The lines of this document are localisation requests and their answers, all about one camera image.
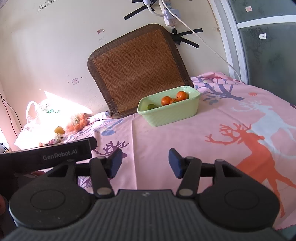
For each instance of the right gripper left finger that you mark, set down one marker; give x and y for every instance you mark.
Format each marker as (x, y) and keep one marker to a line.
(103, 169)

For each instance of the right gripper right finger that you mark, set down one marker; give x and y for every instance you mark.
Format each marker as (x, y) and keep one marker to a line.
(188, 169)

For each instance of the orange tangerine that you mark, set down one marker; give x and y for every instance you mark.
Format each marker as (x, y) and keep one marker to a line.
(181, 95)
(165, 100)
(173, 100)

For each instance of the white plastic bag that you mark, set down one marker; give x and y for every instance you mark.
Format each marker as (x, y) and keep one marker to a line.
(44, 117)

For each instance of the bag of small oranges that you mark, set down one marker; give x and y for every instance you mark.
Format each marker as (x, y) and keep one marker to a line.
(77, 123)

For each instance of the light green plastic basin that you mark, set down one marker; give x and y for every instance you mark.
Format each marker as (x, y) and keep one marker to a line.
(163, 115)

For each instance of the yellow orange fruit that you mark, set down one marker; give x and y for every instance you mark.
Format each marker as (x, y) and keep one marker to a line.
(59, 130)

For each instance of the pink patterned bed sheet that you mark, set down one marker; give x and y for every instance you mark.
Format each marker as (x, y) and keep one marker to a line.
(247, 126)

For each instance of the orange tangerine in basin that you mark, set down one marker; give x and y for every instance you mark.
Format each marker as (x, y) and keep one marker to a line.
(181, 95)
(173, 100)

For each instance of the green fruit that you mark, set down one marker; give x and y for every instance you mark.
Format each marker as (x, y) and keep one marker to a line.
(151, 106)

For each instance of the brown woven seat cushion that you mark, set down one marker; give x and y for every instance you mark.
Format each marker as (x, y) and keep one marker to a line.
(138, 64)

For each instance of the white power strip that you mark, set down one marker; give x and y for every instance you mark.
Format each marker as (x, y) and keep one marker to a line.
(169, 13)

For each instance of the white window frame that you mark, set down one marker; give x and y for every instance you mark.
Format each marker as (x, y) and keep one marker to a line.
(233, 16)

